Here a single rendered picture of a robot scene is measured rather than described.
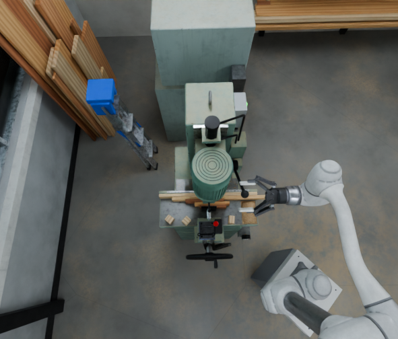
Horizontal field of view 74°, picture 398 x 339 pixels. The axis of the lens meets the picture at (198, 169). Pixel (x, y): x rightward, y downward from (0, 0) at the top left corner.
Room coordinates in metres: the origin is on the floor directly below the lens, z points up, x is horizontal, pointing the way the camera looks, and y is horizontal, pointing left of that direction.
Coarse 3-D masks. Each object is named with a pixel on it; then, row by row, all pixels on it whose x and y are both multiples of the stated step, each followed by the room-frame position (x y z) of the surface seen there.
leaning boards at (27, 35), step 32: (0, 0) 1.44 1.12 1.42; (32, 0) 1.72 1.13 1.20; (0, 32) 1.29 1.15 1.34; (32, 32) 1.53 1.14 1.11; (64, 32) 1.73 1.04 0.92; (32, 64) 1.28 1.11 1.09; (64, 64) 1.39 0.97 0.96; (96, 64) 1.78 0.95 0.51; (64, 96) 1.30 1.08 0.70; (96, 128) 1.24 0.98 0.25
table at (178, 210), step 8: (160, 200) 0.38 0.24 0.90; (168, 200) 0.38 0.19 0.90; (224, 200) 0.37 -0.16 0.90; (232, 200) 0.37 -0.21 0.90; (240, 200) 0.37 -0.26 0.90; (248, 200) 0.37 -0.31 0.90; (160, 208) 0.33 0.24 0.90; (168, 208) 0.33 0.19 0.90; (176, 208) 0.33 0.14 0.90; (184, 208) 0.33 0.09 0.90; (192, 208) 0.33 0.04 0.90; (232, 208) 0.32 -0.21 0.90; (160, 216) 0.28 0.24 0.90; (176, 216) 0.28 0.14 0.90; (184, 216) 0.28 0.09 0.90; (192, 216) 0.28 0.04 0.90; (200, 216) 0.28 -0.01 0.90; (216, 216) 0.28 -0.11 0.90; (224, 216) 0.28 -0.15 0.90; (240, 216) 0.27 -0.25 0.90; (160, 224) 0.23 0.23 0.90; (168, 224) 0.23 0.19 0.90; (176, 224) 0.23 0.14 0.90; (184, 224) 0.23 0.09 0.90; (192, 224) 0.23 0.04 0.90; (224, 224) 0.23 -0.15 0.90; (240, 224) 0.23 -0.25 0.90; (248, 224) 0.22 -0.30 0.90; (256, 224) 0.22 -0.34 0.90
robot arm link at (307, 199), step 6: (300, 186) 0.33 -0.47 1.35; (306, 192) 0.29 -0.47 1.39; (306, 198) 0.27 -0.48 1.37; (312, 198) 0.27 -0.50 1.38; (318, 198) 0.26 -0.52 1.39; (300, 204) 0.25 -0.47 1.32; (306, 204) 0.25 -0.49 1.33; (312, 204) 0.25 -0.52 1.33; (318, 204) 0.25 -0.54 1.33; (324, 204) 0.25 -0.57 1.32
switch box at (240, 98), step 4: (244, 92) 0.75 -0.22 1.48; (236, 96) 0.73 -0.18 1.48; (240, 96) 0.73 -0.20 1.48; (244, 96) 0.73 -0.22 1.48; (236, 100) 0.71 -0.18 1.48; (240, 100) 0.71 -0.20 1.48; (244, 100) 0.71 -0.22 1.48; (236, 104) 0.69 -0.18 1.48; (240, 104) 0.69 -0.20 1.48; (244, 104) 0.69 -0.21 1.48; (236, 108) 0.67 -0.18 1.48; (240, 108) 0.67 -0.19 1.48; (244, 108) 0.67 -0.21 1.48; (236, 112) 0.65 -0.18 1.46; (240, 112) 0.65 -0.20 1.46; (244, 112) 0.65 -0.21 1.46; (236, 120) 0.65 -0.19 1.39; (240, 120) 0.65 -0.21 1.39; (236, 124) 0.65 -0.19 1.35; (240, 124) 0.65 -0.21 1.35
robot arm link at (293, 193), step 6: (288, 186) 0.33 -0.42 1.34; (294, 186) 0.33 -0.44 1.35; (288, 192) 0.30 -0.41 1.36; (294, 192) 0.30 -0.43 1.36; (300, 192) 0.30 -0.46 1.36; (288, 198) 0.28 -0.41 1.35; (294, 198) 0.27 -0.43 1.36; (300, 198) 0.27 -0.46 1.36; (288, 204) 0.25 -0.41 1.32; (294, 204) 0.25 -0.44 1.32
